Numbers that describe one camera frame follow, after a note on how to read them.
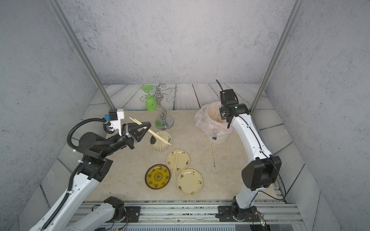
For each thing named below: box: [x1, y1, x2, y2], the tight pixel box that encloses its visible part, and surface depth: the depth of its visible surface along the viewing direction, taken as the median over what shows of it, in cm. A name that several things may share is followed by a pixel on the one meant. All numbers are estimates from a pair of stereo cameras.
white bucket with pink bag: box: [194, 101, 233, 145], surface depth 91 cm
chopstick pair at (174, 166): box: [171, 147, 179, 179], surface depth 91 cm
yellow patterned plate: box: [144, 163, 171, 190], surface depth 88 cm
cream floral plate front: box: [176, 168, 204, 196], surface depth 85 cm
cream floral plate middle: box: [165, 149, 191, 173], surface depth 93 cm
